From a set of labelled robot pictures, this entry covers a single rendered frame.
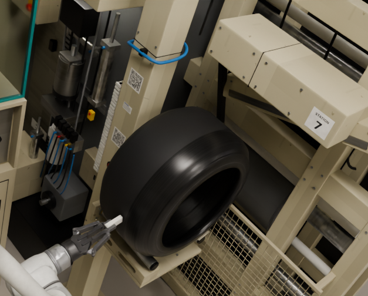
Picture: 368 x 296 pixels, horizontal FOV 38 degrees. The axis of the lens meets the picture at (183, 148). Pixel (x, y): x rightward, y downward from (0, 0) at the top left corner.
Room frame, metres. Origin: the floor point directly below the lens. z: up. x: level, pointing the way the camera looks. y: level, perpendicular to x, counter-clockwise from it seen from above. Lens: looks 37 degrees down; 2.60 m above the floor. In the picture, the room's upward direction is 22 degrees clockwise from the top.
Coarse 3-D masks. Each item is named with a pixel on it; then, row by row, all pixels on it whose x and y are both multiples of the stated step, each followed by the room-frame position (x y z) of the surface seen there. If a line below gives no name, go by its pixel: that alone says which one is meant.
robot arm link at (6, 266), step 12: (0, 252) 0.86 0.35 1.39; (0, 264) 0.86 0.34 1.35; (12, 264) 0.88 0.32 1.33; (0, 276) 0.86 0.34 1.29; (12, 276) 0.87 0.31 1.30; (24, 276) 0.89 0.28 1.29; (24, 288) 0.87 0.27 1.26; (36, 288) 0.90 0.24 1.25; (48, 288) 1.00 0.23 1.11; (60, 288) 1.01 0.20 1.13
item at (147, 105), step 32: (160, 0) 1.70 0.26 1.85; (192, 0) 1.74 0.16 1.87; (160, 32) 1.67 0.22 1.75; (128, 64) 1.73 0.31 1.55; (128, 96) 1.71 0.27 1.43; (160, 96) 1.74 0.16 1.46; (128, 128) 1.68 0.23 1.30; (96, 192) 1.72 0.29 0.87; (96, 256) 1.68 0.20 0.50; (96, 288) 1.74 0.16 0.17
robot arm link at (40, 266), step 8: (32, 256) 1.09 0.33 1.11; (40, 256) 1.09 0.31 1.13; (48, 256) 1.10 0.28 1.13; (24, 264) 1.05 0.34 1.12; (32, 264) 1.05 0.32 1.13; (40, 264) 1.06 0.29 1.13; (48, 264) 1.07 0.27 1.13; (32, 272) 1.03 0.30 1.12; (40, 272) 1.04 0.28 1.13; (48, 272) 1.05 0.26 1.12; (56, 272) 1.08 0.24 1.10; (40, 280) 1.01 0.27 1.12; (48, 280) 1.02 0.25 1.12; (56, 280) 1.04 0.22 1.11; (8, 288) 0.98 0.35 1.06
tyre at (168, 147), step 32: (160, 128) 1.54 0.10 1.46; (192, 128) 1.58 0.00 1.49; (224, 128) 1.68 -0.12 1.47; (128, 160) 1.44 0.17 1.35; (160, 160) 1.43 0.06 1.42; (192, 160) 1.45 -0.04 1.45; (224, 160) 1.53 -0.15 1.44; (128, 192) 1.37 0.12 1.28; (160, 192) 1.35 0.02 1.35; (192, 192) 1.81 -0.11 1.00; (224, 192) 1.79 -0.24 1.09; (128, 224) 1.33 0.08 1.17; (160, 224) 1.33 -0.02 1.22; (192, 224) 1.68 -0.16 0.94; (160, 256) 1.41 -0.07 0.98
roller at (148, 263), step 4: (104, 216) 1.57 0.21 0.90; (120, 236) 1.51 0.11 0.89; (124, 240) 1.49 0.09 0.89; (128, 244) 1.48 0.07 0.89; (132, 248) 1.46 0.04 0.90; (136, 252) 1.45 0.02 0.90; (140, 256) 1.44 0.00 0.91; (144, 256) 1.43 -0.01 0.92; (148, 256) 1.44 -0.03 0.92; (144, 260) 1.42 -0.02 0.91; (148, 260) 1.42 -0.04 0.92; (152, 260) 1.42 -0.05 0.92; (156, 260) 1.44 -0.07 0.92; (148, 264) 1.41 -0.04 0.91; (152, 264) 1.41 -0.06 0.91; (156, 264) 1.42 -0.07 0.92; (148, 268) 1.41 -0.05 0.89; (152, 268) 1.40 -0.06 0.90
